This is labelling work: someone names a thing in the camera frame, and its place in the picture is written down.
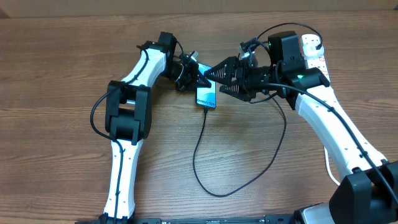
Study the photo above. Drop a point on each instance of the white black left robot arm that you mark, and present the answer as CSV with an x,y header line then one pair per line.
x,y
128,115

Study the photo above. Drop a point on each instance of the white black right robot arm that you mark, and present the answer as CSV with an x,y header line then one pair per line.
x,y
367,192

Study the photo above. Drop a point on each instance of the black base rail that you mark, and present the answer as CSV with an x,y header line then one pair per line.
x,y
267,219

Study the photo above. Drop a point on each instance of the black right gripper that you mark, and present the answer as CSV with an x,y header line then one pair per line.
x,y
242,67

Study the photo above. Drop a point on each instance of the white charger plug adapter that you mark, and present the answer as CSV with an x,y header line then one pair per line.
x,y
310,51

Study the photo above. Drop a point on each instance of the brown cardboard backdrop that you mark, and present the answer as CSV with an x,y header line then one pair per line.
x,y
73,8

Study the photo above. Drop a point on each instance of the blue screen smartphone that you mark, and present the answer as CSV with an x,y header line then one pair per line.
x,y
206,96

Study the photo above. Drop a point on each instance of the white power strip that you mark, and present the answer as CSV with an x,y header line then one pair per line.
x,y
320,62

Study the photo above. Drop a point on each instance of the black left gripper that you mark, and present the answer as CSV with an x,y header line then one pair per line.
x,y
192,76

